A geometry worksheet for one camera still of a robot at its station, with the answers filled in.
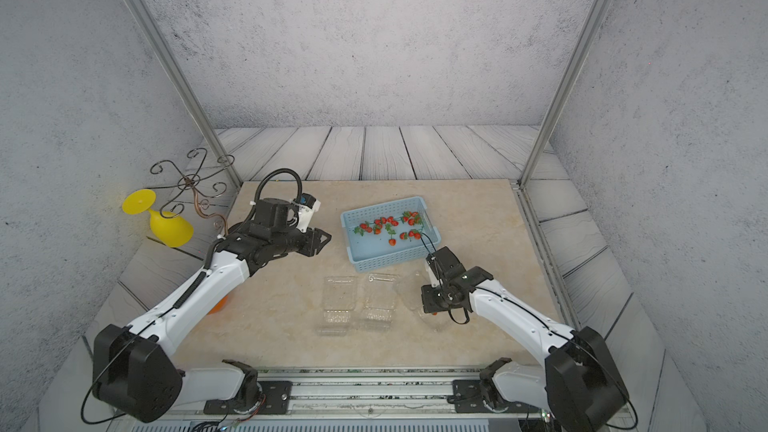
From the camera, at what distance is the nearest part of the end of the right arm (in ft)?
1.94

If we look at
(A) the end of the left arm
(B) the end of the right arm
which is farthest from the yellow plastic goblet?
(B) the end of the right arm

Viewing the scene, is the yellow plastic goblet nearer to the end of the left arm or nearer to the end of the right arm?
the end of the left arm
